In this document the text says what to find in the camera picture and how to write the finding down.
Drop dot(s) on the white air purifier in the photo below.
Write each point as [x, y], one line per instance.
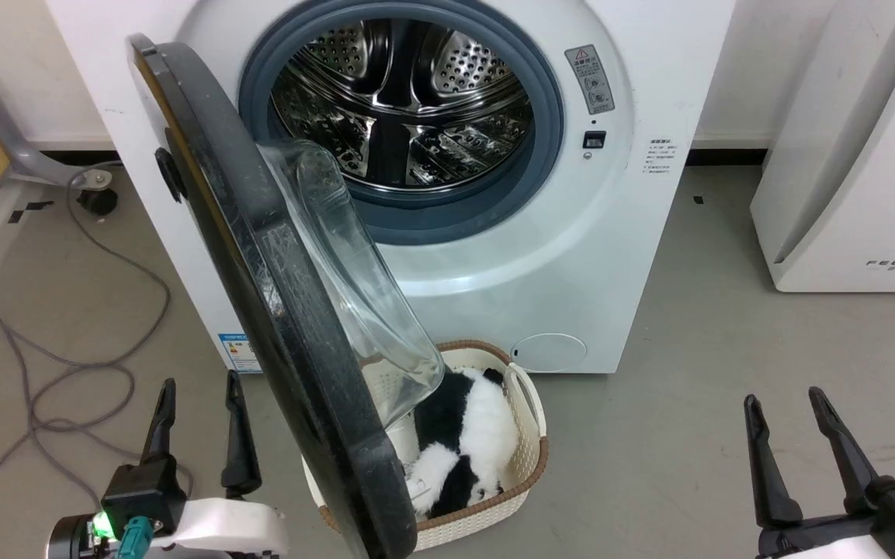
[866, 155]

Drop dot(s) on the grey warning sticker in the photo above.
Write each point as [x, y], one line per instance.
[590, 79]

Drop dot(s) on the steel washing drum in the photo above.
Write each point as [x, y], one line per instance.
[416, 101]

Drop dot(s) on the round white filter cover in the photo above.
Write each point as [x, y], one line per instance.
[548, 352]

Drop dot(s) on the black white panda plush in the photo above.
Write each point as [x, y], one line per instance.
[487, 427]

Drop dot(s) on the grey rubber door gasket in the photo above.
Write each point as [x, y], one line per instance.
[544, 132]

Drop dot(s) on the blue energy label sticker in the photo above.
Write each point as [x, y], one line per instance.
[239, 353]

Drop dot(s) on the black caster wheel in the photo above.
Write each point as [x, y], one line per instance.
[98, 202]

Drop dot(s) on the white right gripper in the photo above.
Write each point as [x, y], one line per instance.
[820, 539]

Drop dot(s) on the grey metal frame leg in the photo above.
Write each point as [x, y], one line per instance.
[16, 151]

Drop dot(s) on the black round washer door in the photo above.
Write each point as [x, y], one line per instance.
[261, 256]

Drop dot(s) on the black door latch socket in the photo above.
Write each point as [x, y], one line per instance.
[594, 140]

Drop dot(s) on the cream woven laundry basket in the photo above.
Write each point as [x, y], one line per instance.
[526, 458]

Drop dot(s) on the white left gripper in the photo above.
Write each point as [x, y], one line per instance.
[222, 528]

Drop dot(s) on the white front-load washing machine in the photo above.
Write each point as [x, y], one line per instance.
[610, 233]

